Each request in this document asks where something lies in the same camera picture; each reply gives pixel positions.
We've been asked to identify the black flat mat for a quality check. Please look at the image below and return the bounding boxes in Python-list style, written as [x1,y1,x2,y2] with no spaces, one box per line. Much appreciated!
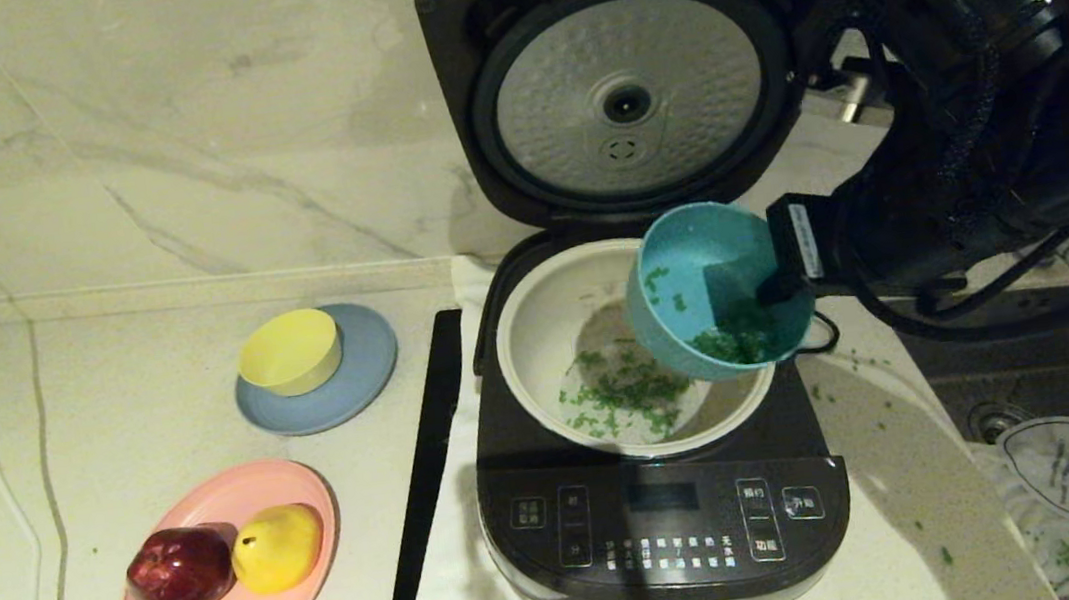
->
[339,308,495,600]

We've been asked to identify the dark red apple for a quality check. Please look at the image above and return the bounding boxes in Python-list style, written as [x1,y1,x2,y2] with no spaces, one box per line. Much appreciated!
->
[122,521,239,600]

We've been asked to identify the teal bowl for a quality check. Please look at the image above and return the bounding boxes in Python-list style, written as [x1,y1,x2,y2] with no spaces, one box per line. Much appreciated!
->
[617,191,823,390]

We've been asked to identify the chopped green bits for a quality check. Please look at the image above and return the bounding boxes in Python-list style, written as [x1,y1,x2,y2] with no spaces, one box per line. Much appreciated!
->
[544,253,793,451]

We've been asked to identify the black rice cooker lid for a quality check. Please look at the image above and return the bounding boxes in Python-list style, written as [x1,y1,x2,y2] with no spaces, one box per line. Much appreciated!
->
[413,0,906,249]

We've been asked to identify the yellow pear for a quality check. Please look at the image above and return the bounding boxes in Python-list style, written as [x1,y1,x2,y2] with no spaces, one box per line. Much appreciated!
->
[226,500,331,599]

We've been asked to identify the black rice cooker body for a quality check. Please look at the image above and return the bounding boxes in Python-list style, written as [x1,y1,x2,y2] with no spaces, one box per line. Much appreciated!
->
[445,199,864,600]

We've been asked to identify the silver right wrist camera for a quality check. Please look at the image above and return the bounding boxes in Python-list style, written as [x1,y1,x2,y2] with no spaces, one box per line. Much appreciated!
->
[808,58,882,132]

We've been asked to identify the white inner pot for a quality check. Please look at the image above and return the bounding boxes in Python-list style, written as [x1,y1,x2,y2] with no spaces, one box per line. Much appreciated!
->
[485,221,788,473]

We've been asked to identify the steel sink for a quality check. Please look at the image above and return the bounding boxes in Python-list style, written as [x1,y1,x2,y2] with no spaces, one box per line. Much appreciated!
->
[897,279,1069,600]

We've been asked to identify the blue plate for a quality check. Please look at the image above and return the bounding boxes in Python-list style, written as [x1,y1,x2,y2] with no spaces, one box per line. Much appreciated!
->
[226,297,407,443]

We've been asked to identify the yellow bowl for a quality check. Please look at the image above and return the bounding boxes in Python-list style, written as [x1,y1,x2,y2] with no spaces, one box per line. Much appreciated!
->
[232,304,347,403]

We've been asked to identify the black power cord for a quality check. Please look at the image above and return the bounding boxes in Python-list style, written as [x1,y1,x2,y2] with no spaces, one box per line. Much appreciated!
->
[792,306,843,356]

